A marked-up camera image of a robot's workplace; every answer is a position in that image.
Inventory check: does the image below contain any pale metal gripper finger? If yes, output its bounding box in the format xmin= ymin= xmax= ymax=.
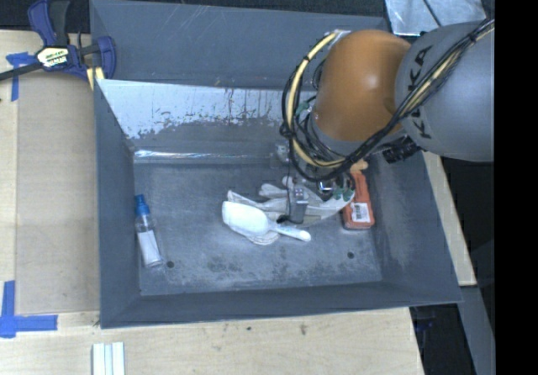
xmin=288 ymin=186 xmax=308 ymax=225

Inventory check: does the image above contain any clear spray bottle blue cap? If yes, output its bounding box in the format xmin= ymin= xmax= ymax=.
xmin=133 ymin=193 xmax=164 ymax=269

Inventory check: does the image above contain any white cloth glove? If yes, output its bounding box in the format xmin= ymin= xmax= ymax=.
xmin=225 ymin=181 xmax=351 ymax=246

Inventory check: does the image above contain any white plastic scoop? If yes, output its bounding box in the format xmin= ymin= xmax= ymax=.
xmin=221 ymin=200 xmax=313 ymax=243

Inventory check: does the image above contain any black cylinder on white bracket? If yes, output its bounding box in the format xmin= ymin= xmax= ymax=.
xmin=381 ymin=138 xmax=423 ymax=166

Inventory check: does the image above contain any orange box with barcode label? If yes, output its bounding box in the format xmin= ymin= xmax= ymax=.
xmin=340 ymin=170 xmax=377 ymax=232

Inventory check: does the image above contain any pale brown flat board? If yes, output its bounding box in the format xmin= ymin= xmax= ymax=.
xmin=14 ymin=74 xmax=102 ymax=316

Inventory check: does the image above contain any grey metal bin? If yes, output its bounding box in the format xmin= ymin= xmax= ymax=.
xmin=88 ymin=0 xmax=465 ymax=330

